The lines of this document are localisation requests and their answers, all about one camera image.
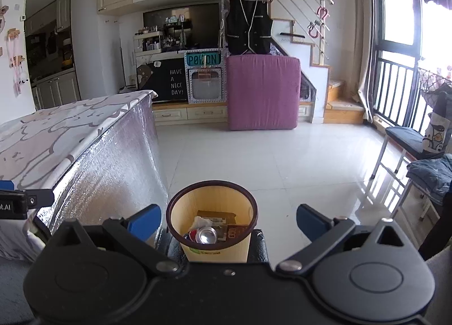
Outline black vest on hanger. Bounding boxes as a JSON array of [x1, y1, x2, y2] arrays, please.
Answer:
[[225, 0, 273, 56]]

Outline pink hooks on railing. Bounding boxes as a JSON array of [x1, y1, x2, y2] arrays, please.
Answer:
[[307, 5, 331, 40]]

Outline white tissue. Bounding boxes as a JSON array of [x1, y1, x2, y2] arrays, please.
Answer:
[[191, 216, 212, 232]]

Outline white wooden staircase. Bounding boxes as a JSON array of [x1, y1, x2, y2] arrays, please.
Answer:
[[270, 18, 366, 125]]

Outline grey cloth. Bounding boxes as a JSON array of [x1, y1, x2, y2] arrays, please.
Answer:
[[422, 249, 452, 325]]

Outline black padded stool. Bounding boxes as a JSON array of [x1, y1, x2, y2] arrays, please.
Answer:
[[164, 228, 270, 265]]

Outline white bench with dark cushion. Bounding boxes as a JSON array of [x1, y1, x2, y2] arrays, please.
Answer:
[[371, 126, 439, 222]]

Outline wire basket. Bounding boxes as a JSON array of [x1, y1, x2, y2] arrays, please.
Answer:
[[417, 67, 452, 100]]

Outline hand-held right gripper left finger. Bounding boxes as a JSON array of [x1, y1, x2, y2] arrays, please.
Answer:
[[46, 204, 181, 275]]

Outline cream low drawer cabinet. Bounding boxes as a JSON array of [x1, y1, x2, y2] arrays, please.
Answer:
[[153, 101, 313, 126]]

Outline pink folded mattress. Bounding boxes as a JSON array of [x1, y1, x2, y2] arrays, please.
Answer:
[[226, 55, 302, 131]]

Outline black message board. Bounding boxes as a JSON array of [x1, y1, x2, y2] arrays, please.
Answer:
[[136, 58, 188, 103]]

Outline yellow waste bin dark rim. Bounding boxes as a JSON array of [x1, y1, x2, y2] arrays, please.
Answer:
[[166, 180, 258, 264]]

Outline teal sign plate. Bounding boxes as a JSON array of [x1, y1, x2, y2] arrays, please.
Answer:
[[185, 51, 223, 66]]

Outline blue folded clothes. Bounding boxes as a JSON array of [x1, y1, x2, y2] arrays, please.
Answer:
[[406, 154, 452, 206]]

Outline beige curtain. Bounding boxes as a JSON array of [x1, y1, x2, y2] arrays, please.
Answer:
[[353, 0, 381, 123]]

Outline cardboard box with white label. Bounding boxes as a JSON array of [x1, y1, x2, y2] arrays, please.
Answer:
[[196, 210, 237, 227]]

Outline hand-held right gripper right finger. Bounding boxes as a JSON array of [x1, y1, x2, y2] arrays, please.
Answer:
[[275, 204, 407, 275]]

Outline crushed silver drink can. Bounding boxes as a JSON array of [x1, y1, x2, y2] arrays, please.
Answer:
[[187, 226, 218, 245]]

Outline black window railing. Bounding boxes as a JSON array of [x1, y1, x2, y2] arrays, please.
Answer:
[[372, 58, 425, 132]]

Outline kitchen cabinet unit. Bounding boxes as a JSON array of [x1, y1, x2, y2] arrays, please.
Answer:
[[25, 0, 82, 110]]

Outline white cosmetics shelf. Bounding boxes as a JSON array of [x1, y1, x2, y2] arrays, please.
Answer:
[[133, 16, 193, 54]]

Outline printed pink white tablecloth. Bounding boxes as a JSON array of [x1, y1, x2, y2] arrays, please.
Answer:
[[0, 90, 158, 191]]

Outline pink hanging wall decorations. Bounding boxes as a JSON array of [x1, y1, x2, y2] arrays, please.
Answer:
[[5, 29, 29, 98]]

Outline white perforated cabinet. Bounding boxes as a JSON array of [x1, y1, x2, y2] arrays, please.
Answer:
[[186, 66, 227, 104]]

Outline white bag penguin print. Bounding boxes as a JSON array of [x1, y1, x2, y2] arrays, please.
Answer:
[[423, 90, 447, 153]]

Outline table with patterned cloth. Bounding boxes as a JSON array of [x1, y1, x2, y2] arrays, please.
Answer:
[[25, 99, 169, 241]]

